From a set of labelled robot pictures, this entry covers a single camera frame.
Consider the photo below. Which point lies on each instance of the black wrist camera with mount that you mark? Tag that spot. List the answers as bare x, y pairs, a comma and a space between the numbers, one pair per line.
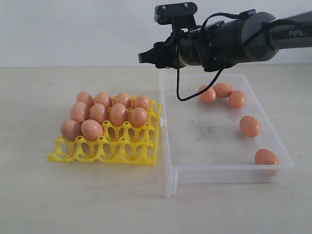
178, 15

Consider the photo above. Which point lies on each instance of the yellow plastic egg tray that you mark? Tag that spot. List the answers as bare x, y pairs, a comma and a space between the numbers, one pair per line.
123, 144

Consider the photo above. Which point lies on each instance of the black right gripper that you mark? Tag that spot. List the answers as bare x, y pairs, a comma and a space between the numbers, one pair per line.
187, 45

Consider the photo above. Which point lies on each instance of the brown egg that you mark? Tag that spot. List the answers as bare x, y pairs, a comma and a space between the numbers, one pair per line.
103, 98
86, 98
208, 96
70, 130
118, 114
99, 113
266, 157
138, 117
223, 89
79, 112
91, 130
123, 98
142, 101
250, 126
237, 99

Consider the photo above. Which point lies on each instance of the clear plastic storage box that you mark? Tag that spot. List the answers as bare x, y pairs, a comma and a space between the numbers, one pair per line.
203, 143

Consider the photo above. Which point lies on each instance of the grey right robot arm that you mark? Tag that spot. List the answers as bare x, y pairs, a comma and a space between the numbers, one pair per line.
247, 37

